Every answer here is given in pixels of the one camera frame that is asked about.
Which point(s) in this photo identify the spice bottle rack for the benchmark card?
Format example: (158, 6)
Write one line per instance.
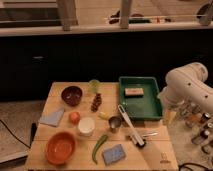
(193, 127)

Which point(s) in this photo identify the blue folded cloth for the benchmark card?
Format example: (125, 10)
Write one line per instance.
(52, 119)

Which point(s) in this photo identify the green chili pepper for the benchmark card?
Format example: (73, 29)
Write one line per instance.
(98, 144)

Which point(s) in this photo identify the dark grape bunch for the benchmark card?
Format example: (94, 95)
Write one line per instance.
(96, 102)

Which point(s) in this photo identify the blue sponge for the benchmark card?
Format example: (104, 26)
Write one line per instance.
(114, 154)

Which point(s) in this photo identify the white round container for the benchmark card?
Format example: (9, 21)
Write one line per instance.
(86, 126)

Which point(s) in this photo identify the orange bowl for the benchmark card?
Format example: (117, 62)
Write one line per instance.
(60, 147)

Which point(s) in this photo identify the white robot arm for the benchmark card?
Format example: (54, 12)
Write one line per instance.
(187, 83)

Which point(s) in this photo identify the silver spoon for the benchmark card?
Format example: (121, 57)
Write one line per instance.
(144, 135)

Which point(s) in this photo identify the yellow banana piece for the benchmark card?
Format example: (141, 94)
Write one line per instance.
(104, 116)

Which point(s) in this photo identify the red tomato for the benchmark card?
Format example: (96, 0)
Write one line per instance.
(74, 117)

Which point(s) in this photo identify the green tray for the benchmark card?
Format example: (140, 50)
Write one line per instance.
(144, 106)

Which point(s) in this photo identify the green plastic cup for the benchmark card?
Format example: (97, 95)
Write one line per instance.
(93, 86)

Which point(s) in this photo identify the small metal cup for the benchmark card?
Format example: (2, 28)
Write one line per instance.
(114, 124)

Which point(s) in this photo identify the tan sponge block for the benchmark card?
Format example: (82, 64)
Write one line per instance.
(130, 92)

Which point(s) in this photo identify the wooden cutting board table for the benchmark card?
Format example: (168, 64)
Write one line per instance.
(157, 155)

